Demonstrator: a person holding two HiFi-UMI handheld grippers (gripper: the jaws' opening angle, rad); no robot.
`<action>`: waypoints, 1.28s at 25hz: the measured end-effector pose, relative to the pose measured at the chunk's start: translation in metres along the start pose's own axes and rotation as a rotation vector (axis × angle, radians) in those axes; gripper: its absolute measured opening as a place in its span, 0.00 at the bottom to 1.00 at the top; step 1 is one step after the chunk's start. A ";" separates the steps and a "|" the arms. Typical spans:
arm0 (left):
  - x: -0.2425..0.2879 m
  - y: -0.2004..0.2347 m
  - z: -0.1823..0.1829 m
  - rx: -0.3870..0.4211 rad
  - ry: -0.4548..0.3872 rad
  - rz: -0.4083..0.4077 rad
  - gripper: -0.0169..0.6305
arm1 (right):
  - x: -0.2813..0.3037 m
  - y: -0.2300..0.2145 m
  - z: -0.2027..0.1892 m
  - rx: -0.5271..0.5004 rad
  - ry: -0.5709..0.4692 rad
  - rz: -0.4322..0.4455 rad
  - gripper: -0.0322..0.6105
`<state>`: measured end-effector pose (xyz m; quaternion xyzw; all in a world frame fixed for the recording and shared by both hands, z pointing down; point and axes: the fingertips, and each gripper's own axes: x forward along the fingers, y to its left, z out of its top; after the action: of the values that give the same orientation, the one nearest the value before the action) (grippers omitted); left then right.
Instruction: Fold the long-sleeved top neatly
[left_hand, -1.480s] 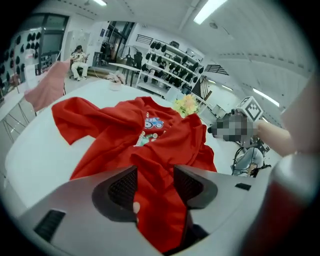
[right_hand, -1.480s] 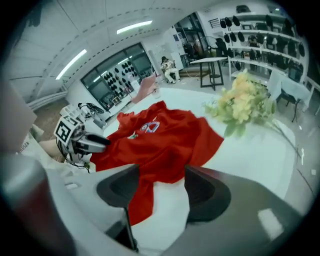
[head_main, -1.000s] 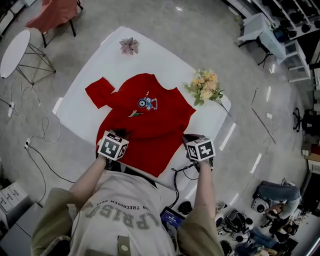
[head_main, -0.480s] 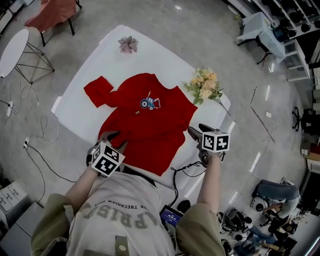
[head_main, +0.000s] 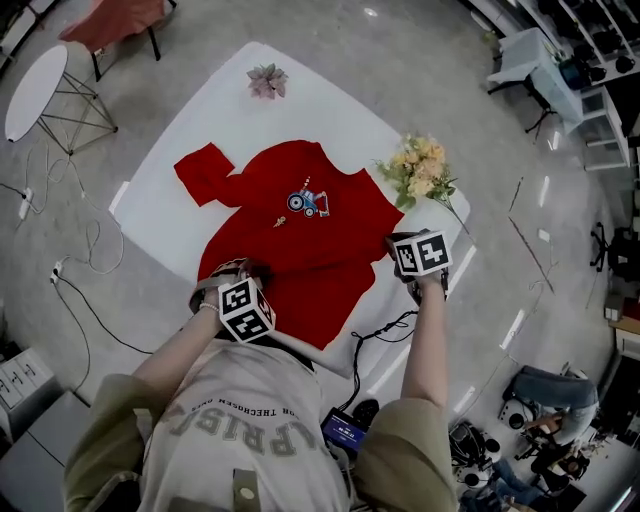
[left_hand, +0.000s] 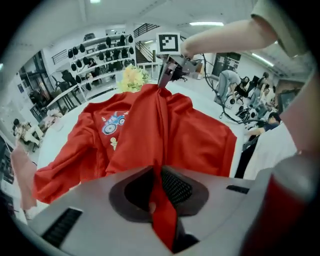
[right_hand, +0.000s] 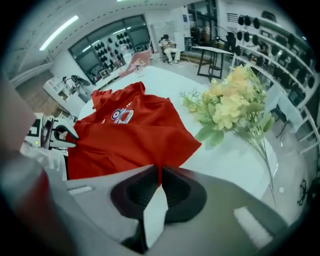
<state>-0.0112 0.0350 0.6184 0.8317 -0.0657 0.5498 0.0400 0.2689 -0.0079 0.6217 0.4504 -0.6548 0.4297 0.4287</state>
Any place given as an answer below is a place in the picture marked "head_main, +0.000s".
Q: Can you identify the small white drawer organizer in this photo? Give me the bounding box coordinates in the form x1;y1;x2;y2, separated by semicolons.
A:
0;347;60;426

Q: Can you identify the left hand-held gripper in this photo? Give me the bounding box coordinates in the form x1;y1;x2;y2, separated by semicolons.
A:
188;257;278;346

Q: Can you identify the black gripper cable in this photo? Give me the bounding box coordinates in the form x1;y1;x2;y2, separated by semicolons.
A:
339;309;420;416

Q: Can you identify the yellow artificial flower bouquet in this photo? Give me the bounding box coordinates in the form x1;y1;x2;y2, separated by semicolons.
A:
373;132;474;236

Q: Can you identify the black device with blue screen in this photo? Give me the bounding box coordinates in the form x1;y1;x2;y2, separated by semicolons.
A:
319;407;372;455

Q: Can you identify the black floor cable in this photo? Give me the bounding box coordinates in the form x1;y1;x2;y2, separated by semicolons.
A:
54;274;154;391

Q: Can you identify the black round pouch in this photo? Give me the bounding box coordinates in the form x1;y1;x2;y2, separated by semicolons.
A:
352;398;381;426

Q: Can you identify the pink artificial flower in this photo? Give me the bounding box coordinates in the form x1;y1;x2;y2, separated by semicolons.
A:
246;62;290;101

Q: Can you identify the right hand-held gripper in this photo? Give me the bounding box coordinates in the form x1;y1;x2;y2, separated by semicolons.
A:
383;228;454;304

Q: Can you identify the white round helmet device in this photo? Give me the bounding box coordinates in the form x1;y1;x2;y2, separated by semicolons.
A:
503;399;540;432

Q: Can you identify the white glass-door cabinet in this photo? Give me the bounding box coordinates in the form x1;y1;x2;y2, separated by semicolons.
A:
564;84;632;172

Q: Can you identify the person's left forearm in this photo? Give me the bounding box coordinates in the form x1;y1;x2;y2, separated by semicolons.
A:
132;299;224;396

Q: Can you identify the black headset with cables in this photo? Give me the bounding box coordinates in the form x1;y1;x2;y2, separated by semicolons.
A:
449;422;504;489

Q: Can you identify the grey cabinet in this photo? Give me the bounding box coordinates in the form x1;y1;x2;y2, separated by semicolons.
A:
0;391;94;512

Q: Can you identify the person's right forearm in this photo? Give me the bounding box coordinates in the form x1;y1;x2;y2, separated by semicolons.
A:
402;274;449;409

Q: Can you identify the red t-shirt with print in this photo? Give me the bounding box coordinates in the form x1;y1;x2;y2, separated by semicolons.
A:
173;139;406;351

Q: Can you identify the white oval side table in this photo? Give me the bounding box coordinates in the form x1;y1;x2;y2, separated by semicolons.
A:
4;44;120;156

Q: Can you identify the pink armchair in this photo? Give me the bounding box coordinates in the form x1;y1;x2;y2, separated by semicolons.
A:
58;0;179;84

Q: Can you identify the black office chair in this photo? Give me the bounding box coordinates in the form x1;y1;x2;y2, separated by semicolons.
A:
589;222;640;277

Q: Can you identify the table with light blue cloth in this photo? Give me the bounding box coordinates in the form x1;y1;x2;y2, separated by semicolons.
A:
487;27;586;135

